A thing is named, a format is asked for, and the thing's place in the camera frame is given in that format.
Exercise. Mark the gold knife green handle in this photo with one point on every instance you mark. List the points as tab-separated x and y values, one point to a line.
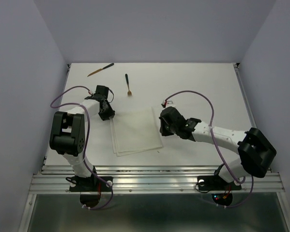
101	69

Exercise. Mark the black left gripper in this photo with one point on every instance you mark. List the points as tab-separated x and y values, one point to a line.
110	112

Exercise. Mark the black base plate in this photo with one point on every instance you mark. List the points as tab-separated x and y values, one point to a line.
207	183
88	184

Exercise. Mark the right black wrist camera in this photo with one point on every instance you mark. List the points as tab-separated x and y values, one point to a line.
186	130

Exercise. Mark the gold fork green handle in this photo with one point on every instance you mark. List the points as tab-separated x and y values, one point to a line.
129	92

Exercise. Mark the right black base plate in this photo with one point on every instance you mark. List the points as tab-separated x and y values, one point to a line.
207	183

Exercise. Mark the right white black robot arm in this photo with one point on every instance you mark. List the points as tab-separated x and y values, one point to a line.
243	153

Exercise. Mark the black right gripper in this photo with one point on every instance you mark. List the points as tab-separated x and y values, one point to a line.
162	129

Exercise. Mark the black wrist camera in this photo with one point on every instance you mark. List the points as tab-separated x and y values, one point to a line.
101	93
186	130

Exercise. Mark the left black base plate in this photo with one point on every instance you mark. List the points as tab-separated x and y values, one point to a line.
88	184

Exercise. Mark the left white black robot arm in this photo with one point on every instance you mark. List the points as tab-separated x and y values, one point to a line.
68	138

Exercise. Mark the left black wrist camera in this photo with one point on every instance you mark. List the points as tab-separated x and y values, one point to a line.
101	93

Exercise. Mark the white cloth napkin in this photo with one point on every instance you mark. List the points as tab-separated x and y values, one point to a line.
134	132

